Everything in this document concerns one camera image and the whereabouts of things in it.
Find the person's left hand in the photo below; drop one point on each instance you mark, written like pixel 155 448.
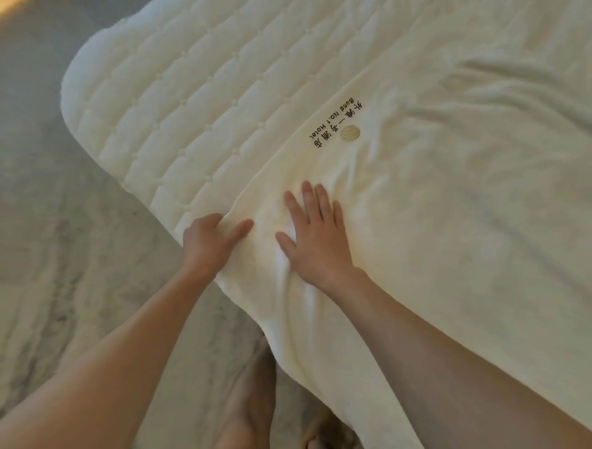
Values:
pixel 206 245

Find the person's right hand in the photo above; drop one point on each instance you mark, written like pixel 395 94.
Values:
pixel 319 250

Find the person's right middle finger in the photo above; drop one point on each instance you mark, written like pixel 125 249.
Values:
pixel 310 201

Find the person's right thumb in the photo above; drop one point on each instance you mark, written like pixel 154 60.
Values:
pixel 287 245

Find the person's left thumb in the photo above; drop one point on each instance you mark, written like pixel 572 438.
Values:
pixel 238 232

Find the person's right little finger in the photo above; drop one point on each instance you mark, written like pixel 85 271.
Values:
pixel 338 215

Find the white bed sheet with emblem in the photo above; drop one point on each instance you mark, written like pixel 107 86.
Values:
pixel 439 185

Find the person's left forearm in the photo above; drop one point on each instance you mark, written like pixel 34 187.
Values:
pixel 99 361

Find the person's right forearm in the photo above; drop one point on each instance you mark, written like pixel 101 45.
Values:
pixel 458 370

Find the white quilted mattress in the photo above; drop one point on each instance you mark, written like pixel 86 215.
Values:
pixel 185 101

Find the person's left leg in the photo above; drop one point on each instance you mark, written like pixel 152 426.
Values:
pixel 249 398

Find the person's right foot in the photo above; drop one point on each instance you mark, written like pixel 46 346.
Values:
pixel 326 430

